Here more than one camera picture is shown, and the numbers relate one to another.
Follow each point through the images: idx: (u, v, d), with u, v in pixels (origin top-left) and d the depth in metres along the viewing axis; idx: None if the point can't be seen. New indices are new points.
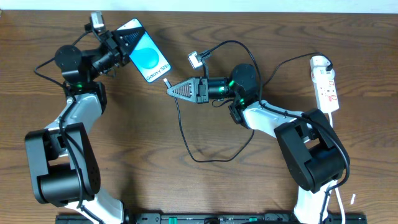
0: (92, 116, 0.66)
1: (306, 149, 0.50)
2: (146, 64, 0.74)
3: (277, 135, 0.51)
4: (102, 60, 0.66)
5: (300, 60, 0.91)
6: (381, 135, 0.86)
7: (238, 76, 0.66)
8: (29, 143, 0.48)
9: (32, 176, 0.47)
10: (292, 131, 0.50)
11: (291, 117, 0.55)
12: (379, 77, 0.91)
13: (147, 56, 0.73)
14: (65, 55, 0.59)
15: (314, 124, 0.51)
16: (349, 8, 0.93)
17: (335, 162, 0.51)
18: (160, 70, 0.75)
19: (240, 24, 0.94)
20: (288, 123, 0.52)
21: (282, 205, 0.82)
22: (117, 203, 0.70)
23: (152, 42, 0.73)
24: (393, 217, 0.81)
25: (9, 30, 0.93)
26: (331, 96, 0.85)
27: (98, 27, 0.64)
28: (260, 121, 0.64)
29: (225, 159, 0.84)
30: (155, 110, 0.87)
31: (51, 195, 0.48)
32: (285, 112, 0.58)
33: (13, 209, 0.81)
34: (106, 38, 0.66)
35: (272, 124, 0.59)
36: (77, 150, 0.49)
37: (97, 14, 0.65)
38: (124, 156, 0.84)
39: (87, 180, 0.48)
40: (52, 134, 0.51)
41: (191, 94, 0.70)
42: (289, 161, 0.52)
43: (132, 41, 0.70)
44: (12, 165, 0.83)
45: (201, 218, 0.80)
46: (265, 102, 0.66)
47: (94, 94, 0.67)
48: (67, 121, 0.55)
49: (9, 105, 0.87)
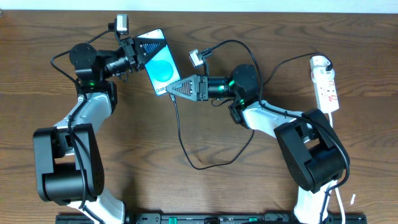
0: (101, 116, 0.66)
1: (306, 149, 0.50)
2: (159, 77, 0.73)
3: (277, 135, 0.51)
4: (117, 63, 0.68)
5: (300, 60, 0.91)
6: (381, 135, 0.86)
7: (238, 78, 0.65)
8: (37, 140, 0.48)
9: (37, 174, 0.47)
10: (293, 131, 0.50)
11: (291, 117, 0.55)
12: (379, 77, 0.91)
13: (161, 68, 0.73)
14: (80, 53, 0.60)
15: (313, 125, 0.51)
16: (348, 8, 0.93)
17: (336, 162, 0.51)
18: (171, 84, 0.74)
19: (240, 24, 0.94)
20: (288, 123, 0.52)
21: (282, 205, 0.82)
22: (117, 203, 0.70)
23: (170, 55, 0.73)
24: (393, 217, 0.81)
25: (10, 30, 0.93)
26: (331, 96, 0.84)
27: (121, 30, 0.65)
28: (261, 121, 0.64)
29: (225, 162, 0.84)
30: (156, 110, 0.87)
31: (53, 195, 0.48)
32: (285, 111, 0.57)
33: (12, 208, 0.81)
34: (125, 43, 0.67)
35: (272, 124, 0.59)
36: (83, 149, 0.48)
37: (123, 17, 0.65)
38: (124, 155, 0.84)
39: (90, 181, 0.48)
40: (60, 132, 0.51)
41: (191, 93, 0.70)
42: (290, 162, 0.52)
43: (151, 51, 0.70)
44: (12, 165, 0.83)
45: (201, 218, 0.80)
46: (264, 102, 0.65)
47: (105, 93, 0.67)
48: (77, 121, 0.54)
49: (8, 104, 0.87)
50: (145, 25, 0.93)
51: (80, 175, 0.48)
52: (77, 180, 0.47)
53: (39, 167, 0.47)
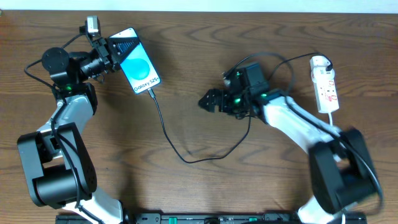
0: (84, 116, 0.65)
1: (338, 173, 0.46)
2: (135, 76, 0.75)
3: (310, 154, 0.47)
4: (92, 65, 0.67)
5: (300, 60, 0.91)
6: (381, 135, 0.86)
7: (247, 74, 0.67)
8: (21, 146, 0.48)
9: (27, 179, 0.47)
10: (327, 153, 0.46)
11: (326, 135, 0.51)
12: (379, 77, 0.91)
13: (137, 67, 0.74)
14: (52, 58, 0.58)
15: (348, 149, 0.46)
16: (347, 8, 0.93)
17: (368, 190, 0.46)
18: (149, 83, 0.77)
19: (240, 24, 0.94)
20: (323, 143, 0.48)
21: (282, 205, 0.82)
22: (116, 203, 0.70)
23: (144, 53, 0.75)
24: (394, 217, 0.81)
25: (9, 30, 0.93)
26: (331, 96, 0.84)
27: (92, 32, 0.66)
28: (288, 125, 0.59)
29: (218, 157, 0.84)
30: (152, 109, 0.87)
31: (47, 198, 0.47)
32: (321, 126, 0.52)
33: (13, 208, 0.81)
34: (98, 45, 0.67)
35: (302, 132, 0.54)
36: (71, 149, 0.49)
37: (93, 18, 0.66)
38: (124, 155, 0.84)
39: (83, 179, 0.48)
40: (45, 136, 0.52)
41: (212, 97, 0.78)
42: (318, 182, 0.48)
43: (125, 50, 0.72)
44: (12, 165, 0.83)
45: (200, 218, 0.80)
46: (292, 104, 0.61)
47: (84, 94, 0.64)
48: (60, 122, 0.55)
49: (8, 105, 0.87)
50: (145, 25, 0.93)
51: (71, 175, 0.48)
52: (69, 180, 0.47)
53: (29, 173, 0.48)
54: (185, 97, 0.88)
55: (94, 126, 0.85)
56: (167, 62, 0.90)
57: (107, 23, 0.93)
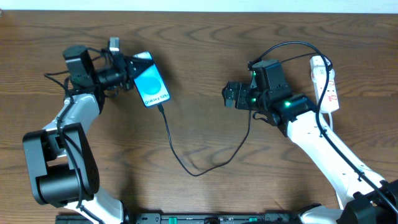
0: (91, 116, 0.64)
1: None
2: (148, 91, 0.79)
3: (349, 210, 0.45)
4: (111, 78, 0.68)
5: (300, 60, 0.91)
6: (381, 135, 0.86)
7: (267, 74, 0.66)
8: (27, 144, 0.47)
9: (30, 178, 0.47)
10: (369, 212, 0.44)
11: (367, 186, 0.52)
12: (379, 77, 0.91)
13: (150, 84, 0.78)
14: (72, 47, 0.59)
15: (388, 203, 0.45)
16: (347, 8, 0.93)
17: None
18: (160, 98, 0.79)
19: (240, 24, 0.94)
20: (363, 198, 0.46)
21: (282, 205, 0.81)
22: (117, 203, 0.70)
23: (157, 73, 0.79)
24: None
25: (9, 30, 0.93)
26: (331, 96, 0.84)
27: (113, 50, 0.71)
28: (324, 158, 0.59)
29: (222, 163, 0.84)
30: (152, 109, 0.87)
31: (50, 196, 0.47)
32: (362, 172, 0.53)
33: (12, 208, 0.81)
34: (119, 58, 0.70)
35: (342, 178, 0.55)
36: (74, 149, 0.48)
37: (115, 39, 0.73)
38: (124, 155, 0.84)
39: (86, 180, 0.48)
40: (50, 134, 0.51)
41: (231, 91, 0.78)
42: None
43: (141, 68, 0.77)
44: (12, 165, 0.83)
45: (200, 218, 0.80)
46: (326, 131, 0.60)
47: (92, 94, 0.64)
48: (65, 122, 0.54)
49: (8, 105, 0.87)
50: (144, 25, 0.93)
51: (74, 175, 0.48)
52: (72, 180, 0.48)
53: (32, 171, 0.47)
54: (186, 97, 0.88)
55: (94, 126, 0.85)
56: (167, 62, 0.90)
57: (107, 23, 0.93)
